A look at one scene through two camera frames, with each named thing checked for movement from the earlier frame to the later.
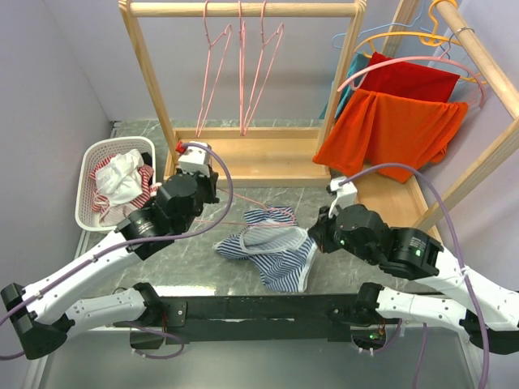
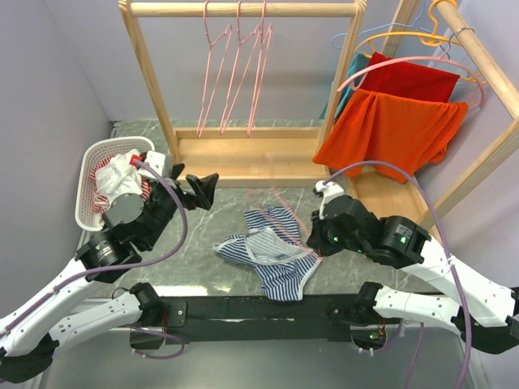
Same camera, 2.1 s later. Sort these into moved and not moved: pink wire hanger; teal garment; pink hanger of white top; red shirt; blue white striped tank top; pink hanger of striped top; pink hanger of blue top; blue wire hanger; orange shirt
Moved: pink hanger of blue top; pink hanger of white top; pink hanger of striped top
Not moved: red shirt; blue white striped tank top; pink wire hanger; orange shirt; teal garment; blue wire hanger
